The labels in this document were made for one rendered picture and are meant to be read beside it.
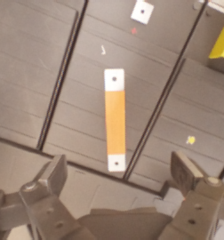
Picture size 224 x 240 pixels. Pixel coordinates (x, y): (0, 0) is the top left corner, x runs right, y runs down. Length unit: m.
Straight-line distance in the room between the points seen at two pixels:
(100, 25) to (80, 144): 0.17
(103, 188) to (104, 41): 0.22
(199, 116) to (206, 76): 0.06
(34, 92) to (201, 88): 0.23
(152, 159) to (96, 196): 0.11
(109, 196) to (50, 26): 0.26
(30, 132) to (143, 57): 0.19
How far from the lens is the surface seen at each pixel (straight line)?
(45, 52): 0.26
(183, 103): 0.27
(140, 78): 0.24
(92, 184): 0.29
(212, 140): 0.30
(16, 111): 0.28
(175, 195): 0.30
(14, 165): 0.31
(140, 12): 0.26
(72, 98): 0.25
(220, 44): 0.28
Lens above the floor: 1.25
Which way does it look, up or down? 75 degrees down
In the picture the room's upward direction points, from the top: 180 degrees clockwise
